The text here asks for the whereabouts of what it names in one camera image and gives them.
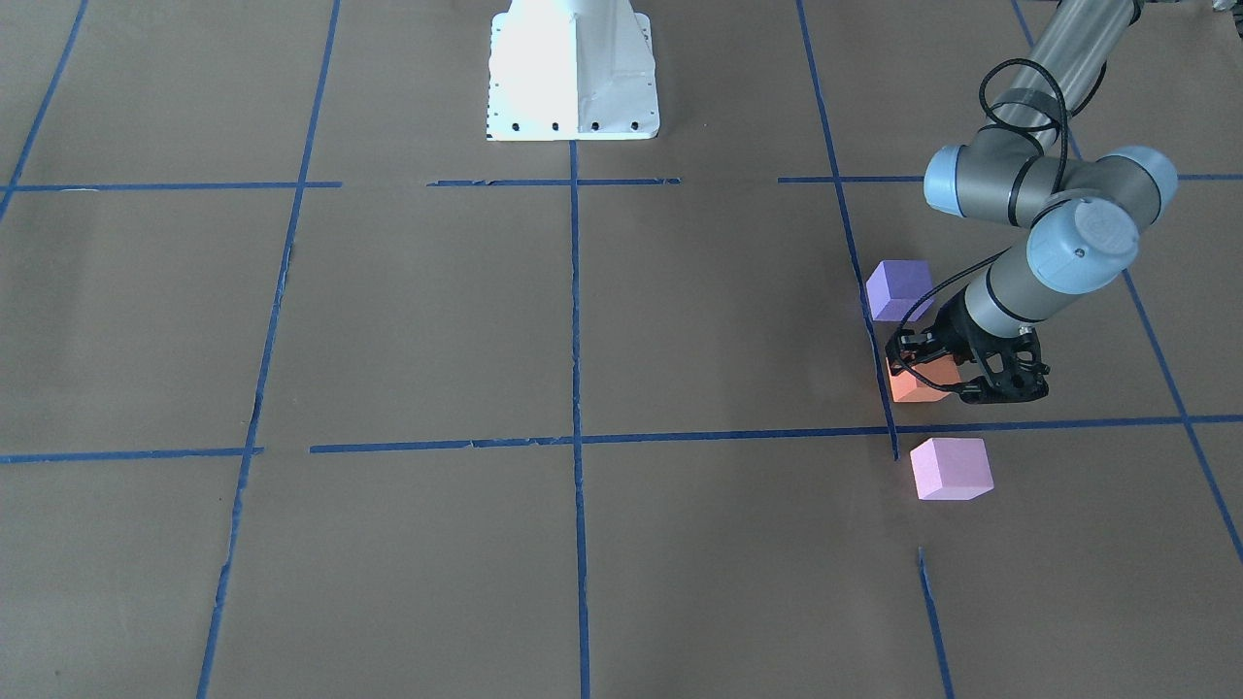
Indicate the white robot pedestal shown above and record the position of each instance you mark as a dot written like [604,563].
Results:
[571,71]

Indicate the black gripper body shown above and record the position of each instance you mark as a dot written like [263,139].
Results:
[951,325]

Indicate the purple foam cube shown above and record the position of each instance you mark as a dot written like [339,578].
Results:
[894,287]

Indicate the pink foam cube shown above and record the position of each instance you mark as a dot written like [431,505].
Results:
[951,469]

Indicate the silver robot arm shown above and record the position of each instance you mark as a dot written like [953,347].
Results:
[1083,219]

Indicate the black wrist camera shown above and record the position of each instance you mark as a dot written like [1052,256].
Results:
[906,349]

